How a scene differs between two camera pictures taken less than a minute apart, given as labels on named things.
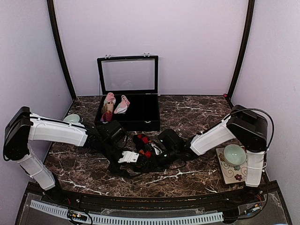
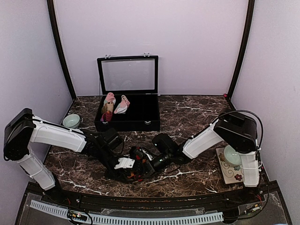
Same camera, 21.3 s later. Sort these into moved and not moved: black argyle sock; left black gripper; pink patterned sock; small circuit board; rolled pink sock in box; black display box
Moved: black argyle sock; left black gripper
Not moved: small circuit board; pink patterned sock; rolled pink sock in box; black display box
